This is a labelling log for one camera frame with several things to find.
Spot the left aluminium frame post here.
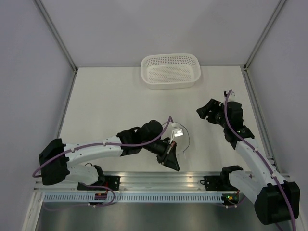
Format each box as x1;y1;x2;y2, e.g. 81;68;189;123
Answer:
33;0;78;74

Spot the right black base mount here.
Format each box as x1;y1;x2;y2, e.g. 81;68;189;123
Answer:
199;175;228;191

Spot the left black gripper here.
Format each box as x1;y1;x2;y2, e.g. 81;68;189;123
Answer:
142;139;180;172

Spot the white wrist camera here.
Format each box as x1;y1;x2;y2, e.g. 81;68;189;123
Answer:
169;122;183;144
224;90;236;102

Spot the aluminium frame post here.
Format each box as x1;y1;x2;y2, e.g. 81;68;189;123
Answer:
33;0;78;74
243;0;287;71

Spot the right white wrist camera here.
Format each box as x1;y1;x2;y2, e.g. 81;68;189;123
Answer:
224;90;236;102

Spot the round white mesh laundry bag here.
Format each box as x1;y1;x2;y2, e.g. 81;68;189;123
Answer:
162;122;190;159

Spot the white slotted cable duct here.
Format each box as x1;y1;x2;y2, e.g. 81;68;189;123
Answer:
43;192;224;203

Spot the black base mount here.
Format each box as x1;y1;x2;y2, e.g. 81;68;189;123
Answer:
77;175;120;191
199;175;228;191

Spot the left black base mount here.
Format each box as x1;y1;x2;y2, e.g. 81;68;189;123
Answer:
77;175;120;191

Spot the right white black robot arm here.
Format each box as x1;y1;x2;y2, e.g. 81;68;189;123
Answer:
196;99;300;227

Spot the right aluminium frame post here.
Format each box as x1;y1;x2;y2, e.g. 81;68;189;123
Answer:
243;0;287;71

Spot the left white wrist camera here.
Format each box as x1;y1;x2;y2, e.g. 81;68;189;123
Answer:
169;122;183;144

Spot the white perforated plastic basket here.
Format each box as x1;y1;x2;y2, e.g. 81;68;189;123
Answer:
141;53;201;90

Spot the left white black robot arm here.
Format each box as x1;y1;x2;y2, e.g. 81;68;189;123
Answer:
33;118;183;191

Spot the aluminium mounting rail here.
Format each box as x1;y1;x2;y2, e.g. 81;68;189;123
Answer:
33;171;295;193

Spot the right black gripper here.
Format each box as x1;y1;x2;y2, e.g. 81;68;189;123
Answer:
196;99;230;129

